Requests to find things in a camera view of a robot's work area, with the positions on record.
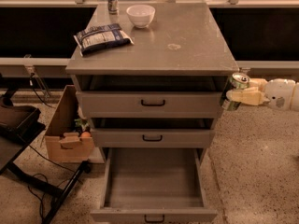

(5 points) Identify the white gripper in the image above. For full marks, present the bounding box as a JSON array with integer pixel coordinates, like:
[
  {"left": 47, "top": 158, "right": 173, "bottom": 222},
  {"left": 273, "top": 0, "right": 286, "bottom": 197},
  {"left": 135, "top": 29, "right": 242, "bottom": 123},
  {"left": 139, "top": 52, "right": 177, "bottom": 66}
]
[{"left": 226, "top": 78, "right": 295, "bottom": 111}]

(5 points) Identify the green soda can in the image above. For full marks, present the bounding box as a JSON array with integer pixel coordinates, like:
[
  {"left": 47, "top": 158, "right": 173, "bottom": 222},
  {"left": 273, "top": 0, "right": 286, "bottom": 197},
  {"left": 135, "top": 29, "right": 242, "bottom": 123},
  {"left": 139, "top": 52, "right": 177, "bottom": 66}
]
[{"left": 220, "top": 73, "right": 249, "bottom": 111}]

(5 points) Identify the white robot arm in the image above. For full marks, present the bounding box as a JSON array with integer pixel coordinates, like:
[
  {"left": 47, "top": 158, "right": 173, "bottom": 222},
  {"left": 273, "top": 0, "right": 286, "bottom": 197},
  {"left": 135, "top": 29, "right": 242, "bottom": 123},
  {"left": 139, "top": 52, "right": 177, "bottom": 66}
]
[{"left": 226, "top": 78, "right": 299, "bottom": 111}]

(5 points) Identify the grey drawer cabinet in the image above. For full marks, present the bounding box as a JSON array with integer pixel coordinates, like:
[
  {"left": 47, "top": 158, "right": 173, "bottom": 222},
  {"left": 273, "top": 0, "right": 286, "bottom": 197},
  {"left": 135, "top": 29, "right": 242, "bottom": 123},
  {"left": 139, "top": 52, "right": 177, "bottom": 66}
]
[{"left": 65, "top": 2, "right": 240, "bottom": 224}]

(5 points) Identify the grey bottom drawer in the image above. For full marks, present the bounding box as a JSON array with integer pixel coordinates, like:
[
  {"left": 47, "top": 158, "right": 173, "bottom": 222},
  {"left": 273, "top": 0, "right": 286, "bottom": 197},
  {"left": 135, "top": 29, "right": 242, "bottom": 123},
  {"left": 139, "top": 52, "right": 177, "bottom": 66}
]
[{"left": 91, "top": 148, "right": 217, "bottom": 224}]

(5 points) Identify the grey drawer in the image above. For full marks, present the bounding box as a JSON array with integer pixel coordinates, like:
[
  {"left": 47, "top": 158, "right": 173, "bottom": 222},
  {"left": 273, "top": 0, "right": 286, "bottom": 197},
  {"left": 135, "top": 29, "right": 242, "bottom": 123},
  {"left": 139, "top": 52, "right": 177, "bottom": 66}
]
[
  {"left": 77, "top": 91, "right": 222, "bottom": 119},
  {"left": 92, "top": 129, "right": 215, "bottom": 148},
  {"left": 91, "top": 148, "right": 217, "bottom": 224}
]

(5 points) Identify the grey middle drawer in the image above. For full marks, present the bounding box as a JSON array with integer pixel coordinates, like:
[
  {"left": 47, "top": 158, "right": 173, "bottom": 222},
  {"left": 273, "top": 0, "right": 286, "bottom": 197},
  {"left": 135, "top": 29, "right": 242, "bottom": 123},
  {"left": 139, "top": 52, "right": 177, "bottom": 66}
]
[{"left": 92, "top": 129, "right": 215, "bottom": 148}]

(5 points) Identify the grey top drawer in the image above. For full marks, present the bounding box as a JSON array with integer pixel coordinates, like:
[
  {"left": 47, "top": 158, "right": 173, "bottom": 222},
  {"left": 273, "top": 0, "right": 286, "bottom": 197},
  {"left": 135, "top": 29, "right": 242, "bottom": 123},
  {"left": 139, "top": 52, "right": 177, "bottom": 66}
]
[{"left": 77, "top": 91, "right": 222, "bottom": 119}]

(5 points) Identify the white bowl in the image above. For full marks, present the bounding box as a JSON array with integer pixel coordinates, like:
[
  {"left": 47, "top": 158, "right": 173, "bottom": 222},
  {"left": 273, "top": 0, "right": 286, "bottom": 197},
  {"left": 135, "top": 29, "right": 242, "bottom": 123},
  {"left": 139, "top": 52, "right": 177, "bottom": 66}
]
[{"left": 126, "top": 5, "right": 155, "bottom": 28}]

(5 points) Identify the blue chip bag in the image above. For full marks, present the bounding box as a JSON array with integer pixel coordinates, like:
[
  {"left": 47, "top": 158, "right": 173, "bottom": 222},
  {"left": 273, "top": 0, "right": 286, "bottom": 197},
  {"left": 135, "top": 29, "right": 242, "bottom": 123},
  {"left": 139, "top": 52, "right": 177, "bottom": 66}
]
[{"left": 74, "top": 23, "right": 134, "bottom": 56}]

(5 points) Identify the orange fruit in box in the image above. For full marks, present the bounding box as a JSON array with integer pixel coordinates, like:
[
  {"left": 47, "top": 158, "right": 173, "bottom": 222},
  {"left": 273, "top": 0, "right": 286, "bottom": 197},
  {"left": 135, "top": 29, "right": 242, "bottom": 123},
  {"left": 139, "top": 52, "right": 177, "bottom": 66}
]
[{"left": 80, "top": 132, "right": 92, "bottom": 138}]

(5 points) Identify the cardboard box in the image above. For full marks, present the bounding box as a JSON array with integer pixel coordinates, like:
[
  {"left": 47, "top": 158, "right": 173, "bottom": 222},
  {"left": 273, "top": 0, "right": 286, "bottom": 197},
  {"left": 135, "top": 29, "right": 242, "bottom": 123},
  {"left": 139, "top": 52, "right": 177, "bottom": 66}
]
[{"left": 45, "top": 85, "right": 94, "bottom": 162}]

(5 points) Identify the black folding stand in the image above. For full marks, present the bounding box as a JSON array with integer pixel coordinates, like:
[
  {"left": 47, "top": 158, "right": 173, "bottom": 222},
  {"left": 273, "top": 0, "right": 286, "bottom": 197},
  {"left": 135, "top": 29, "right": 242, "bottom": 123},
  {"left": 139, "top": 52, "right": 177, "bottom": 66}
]
[{"left": 0, "top": 83, "right": 91, "bottom": 224}]

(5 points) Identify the black floor cable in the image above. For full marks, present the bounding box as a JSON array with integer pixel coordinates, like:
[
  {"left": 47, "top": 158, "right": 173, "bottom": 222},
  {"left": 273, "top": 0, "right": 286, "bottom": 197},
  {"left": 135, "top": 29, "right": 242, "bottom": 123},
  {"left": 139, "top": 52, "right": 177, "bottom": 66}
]
[{"left": 27, "top": 144, "right": 84, "bottom": 221}]

